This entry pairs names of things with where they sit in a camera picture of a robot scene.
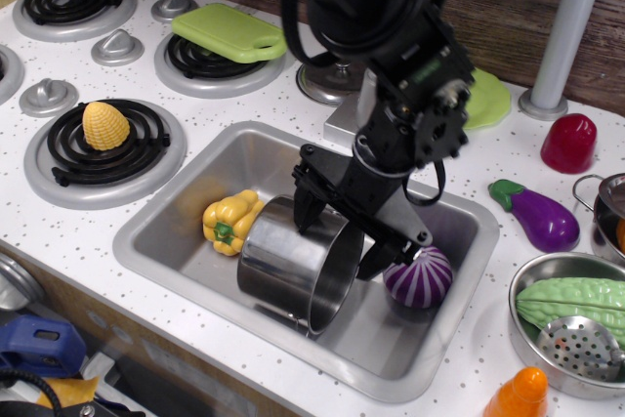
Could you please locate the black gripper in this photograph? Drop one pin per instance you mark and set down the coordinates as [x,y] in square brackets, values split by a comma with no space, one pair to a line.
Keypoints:
[367,188]

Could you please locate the stainless steel pot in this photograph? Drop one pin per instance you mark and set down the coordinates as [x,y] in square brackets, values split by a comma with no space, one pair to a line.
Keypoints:
[309,274]

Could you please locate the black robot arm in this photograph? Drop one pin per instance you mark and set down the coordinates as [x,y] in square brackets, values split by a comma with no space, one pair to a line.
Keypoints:
[423,84]

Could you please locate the silver pot lid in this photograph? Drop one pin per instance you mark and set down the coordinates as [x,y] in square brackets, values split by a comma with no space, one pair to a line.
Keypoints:
[330,85]

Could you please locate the stainless steel sink basin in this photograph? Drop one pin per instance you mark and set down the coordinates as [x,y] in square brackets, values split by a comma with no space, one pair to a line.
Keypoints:
[374,344]

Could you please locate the steel pot right edge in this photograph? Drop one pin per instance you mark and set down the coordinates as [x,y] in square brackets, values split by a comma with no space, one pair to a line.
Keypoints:
[608,213]

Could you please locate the purple striped toy onion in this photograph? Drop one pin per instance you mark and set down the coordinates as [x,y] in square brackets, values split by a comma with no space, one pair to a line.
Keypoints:
[424,283]

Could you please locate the grey toy faucet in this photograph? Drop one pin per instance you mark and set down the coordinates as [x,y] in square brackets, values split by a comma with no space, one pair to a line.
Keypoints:
[352,114]

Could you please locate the yellow toy bell pepper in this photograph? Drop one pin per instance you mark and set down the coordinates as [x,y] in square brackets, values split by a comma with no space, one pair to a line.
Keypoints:
[226,223]

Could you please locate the green toy plate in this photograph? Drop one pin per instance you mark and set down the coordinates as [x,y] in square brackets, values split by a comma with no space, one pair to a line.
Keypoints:
[489,102]

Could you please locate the purple toy eggplant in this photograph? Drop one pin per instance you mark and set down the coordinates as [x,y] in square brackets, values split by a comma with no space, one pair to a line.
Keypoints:
[548,225]

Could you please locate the green toy bitter gourd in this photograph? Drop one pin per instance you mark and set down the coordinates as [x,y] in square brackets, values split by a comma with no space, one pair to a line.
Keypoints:
[598,299]

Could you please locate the steel bowl front right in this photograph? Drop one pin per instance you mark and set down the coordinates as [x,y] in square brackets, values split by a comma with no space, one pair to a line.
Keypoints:
[524,334]

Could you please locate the back right stove burner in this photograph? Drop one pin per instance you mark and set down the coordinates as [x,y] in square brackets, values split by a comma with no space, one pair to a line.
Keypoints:
[190,70]

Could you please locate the stove burner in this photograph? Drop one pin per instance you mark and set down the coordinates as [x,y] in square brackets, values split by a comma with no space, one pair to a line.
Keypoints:
[12,73]
[65,170]
[190,70]
[62,21]

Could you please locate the green toy cutting board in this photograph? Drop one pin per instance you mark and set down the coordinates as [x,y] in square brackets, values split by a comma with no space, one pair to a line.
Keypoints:
[230,33]

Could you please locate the red toy pepper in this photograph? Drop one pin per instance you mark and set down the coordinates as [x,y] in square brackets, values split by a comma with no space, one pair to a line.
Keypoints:
[570,144]

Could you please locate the orange toy carrot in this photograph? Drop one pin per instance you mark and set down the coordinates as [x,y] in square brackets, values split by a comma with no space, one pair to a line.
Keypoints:
[523,395]

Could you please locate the steel slotted skimmer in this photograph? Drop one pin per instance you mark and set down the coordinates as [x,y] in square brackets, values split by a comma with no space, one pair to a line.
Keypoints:
[582,347]

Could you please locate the yellow toy corn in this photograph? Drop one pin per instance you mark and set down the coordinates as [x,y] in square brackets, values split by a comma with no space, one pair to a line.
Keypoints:
[104,126]

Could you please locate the grey stove knob back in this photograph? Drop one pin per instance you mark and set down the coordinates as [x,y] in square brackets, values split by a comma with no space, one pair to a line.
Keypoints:
[167,10]

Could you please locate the grey stove knob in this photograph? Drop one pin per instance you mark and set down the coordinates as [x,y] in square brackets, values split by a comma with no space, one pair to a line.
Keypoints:
[117,49]
[167,10]
[48,98]

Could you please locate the front stove burner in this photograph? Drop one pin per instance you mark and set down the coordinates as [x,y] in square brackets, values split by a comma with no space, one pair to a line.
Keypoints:
[65,170]

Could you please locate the grey stove knob middle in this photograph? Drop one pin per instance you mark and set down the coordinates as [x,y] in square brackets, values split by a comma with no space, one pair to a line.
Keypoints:
[117,49]

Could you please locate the grey vertical pole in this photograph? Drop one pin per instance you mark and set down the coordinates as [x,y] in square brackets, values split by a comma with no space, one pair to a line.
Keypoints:
[545,100]

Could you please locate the yellow cloth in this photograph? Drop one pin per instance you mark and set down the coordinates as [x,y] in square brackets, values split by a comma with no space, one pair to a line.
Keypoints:
[71,391]

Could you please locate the grey stove knob front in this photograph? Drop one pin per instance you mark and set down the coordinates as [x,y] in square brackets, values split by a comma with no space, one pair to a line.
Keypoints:
[48,98]

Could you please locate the blue clamp tool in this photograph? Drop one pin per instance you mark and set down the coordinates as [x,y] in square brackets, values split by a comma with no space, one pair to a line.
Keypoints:
[46,347]

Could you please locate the grey round oven knob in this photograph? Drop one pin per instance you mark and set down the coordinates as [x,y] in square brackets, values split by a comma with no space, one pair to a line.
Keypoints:
[19,288]

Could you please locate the back left stove burner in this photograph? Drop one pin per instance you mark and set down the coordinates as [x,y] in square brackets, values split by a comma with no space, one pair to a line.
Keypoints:
[62,21]

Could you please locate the far left stove burner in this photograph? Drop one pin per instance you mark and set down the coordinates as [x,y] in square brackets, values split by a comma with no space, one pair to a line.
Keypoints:
[12,73]

